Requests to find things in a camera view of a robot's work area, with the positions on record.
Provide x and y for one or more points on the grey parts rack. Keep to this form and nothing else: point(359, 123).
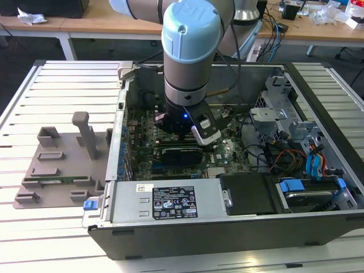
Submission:
point(74, 170)

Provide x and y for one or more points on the small black box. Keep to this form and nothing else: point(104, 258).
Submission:
point(290, 12)

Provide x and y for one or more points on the grey power supply box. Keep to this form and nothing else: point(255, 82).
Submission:
point(128, 202)

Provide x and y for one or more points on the crumpled white paper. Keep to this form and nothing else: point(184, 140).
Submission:
point(31, 18)

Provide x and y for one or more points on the hard disk in blue carrier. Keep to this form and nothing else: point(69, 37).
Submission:
point(307, 196)

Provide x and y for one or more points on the black plastic shroud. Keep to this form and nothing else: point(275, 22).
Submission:
point(247, 196)

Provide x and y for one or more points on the black graphics card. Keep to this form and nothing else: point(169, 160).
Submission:
point(182, 156)

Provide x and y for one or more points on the clear plastic bags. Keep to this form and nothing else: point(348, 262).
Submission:
point(330, 12)

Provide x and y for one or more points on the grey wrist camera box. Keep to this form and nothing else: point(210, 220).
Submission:
point(159, 119)

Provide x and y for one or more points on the grey metal disk bay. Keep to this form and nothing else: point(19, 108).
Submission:
point(273, 119)

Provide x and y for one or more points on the tall black box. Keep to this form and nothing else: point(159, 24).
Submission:
point(263, 8)

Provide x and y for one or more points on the white red carton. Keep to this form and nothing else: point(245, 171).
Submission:
point(355, 21)

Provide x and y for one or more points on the flat black adapter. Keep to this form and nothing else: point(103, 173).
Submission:
point(282, 27)

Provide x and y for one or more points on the white power strip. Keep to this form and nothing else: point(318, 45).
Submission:
point(254, 54)

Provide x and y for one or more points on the round coin battery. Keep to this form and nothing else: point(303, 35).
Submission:
point(225, 113)

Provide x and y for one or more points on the silver chipset heatsink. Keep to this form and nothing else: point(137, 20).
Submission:
point(216, 172)

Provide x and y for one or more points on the blue case latch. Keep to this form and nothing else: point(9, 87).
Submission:
point(89, 205)

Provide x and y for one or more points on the wooden desk white frame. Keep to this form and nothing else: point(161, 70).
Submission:
point(28, 28)
point(99, 25)
point(327, 31)

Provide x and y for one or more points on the green RAM stick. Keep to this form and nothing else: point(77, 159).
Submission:
point(57, 179)

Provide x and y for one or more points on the wide black box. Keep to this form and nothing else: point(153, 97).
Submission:
point(57, 7)

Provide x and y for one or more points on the black grey PC case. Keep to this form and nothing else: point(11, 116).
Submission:
point(199, 239)

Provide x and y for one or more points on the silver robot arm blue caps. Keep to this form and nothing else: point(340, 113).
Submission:
point(187, 76)

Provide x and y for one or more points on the green motherboard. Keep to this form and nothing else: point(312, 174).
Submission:
point(233, 155)

